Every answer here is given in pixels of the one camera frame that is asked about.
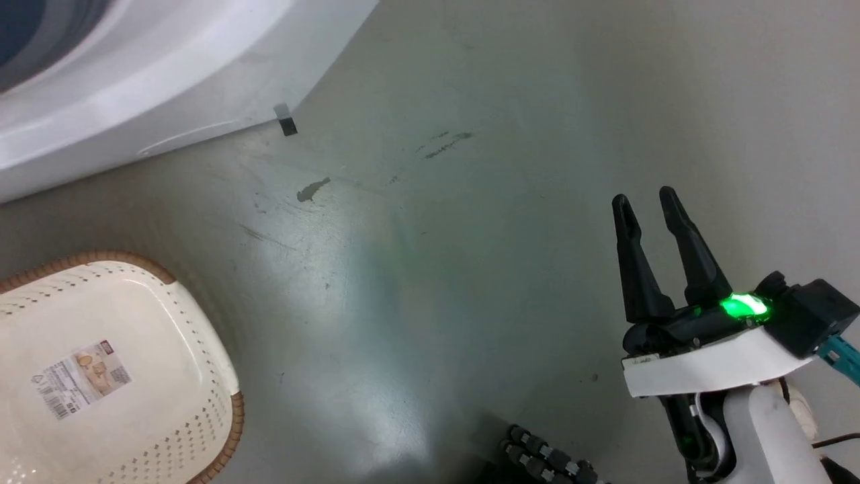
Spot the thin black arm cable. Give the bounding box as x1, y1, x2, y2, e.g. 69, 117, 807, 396
810, 432, 860, 452

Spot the teal cable connector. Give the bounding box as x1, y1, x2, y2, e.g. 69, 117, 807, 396
816, 334, 860, 388

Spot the cream perforated laundry basket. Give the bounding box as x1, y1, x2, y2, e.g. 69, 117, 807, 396
0, 251, 245, 484

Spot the white washing machine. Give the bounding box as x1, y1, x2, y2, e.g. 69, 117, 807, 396
0, 0, 381, 205

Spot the paper product label sticker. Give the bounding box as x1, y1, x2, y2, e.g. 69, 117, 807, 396
30, 340, 134, 421

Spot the black tape floor marker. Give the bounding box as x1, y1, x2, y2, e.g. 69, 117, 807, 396
273, 104, 298, 138

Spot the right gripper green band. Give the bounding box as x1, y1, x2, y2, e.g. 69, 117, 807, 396
611, 186, 814, 398

